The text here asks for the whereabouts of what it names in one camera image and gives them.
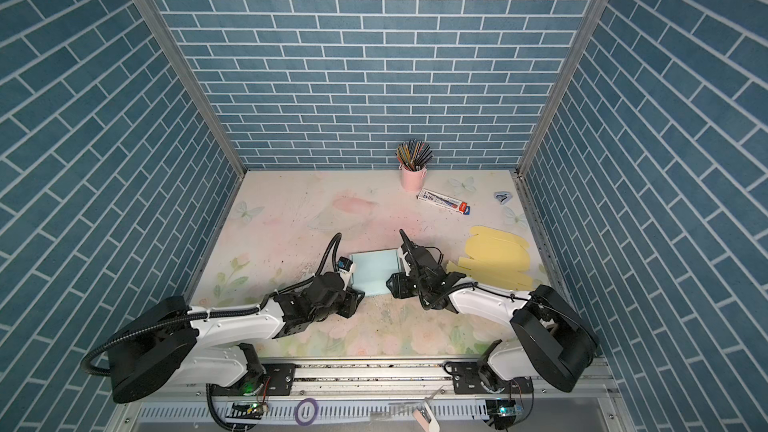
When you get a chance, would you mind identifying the bundle of coloured pencils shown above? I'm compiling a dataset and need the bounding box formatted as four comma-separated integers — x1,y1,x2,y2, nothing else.
395,139,433,172

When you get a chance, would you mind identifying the white pink clip tool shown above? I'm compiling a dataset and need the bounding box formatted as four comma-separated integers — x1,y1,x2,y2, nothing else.
390,387,444,432

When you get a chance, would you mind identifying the yellow paper box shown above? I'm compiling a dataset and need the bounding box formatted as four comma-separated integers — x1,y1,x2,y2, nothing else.
446,226,533,291

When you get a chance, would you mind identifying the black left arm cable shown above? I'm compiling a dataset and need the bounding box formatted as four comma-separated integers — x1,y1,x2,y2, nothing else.
80,232,343,378

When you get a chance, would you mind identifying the white blue pencil box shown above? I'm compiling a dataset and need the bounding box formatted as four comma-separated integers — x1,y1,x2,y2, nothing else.
417,189,471,215

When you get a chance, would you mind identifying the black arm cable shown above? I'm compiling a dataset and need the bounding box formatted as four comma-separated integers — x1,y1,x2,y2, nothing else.
398,228,598,361
80,232,343,378

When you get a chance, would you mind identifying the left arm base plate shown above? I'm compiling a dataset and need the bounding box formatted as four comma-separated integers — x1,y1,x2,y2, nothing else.
234,363,297,397

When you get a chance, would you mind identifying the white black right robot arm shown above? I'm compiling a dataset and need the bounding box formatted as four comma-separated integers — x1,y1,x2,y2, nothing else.
386,239,599,392

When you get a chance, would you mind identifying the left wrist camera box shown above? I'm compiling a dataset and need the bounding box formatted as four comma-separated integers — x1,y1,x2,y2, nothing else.
335,257,355,283

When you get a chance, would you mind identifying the right green circuit board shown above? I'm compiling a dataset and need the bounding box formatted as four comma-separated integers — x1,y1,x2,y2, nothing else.
484,399,524,431

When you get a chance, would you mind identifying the aluminium front rail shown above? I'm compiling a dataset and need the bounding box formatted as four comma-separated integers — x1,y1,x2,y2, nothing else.
108,358,634,431

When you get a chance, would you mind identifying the green circuit board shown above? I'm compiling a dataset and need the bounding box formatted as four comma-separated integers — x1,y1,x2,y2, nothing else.
484,399,524,431
226,402,269,421

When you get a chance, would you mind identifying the left green circuit board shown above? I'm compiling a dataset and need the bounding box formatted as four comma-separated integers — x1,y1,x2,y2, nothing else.
226,402,269,421

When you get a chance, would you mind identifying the pink metal pencil bucket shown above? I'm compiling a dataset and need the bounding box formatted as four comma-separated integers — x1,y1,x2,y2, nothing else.
400,165,427,193

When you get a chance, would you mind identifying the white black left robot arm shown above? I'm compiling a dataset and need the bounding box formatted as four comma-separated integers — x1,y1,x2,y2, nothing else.
106,272,365,403

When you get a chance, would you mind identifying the purple tape ring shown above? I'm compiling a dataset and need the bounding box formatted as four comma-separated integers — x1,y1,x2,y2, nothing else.
294,397,320,427

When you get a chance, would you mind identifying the light blue paper box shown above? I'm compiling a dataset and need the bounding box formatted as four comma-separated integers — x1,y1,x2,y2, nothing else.
350,249,402,297

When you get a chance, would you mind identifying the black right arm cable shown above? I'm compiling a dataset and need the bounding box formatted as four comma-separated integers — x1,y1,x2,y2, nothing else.
398,228,598,361

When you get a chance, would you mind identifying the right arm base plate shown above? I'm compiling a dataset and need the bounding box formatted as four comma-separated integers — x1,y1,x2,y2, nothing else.
442,361,533,395

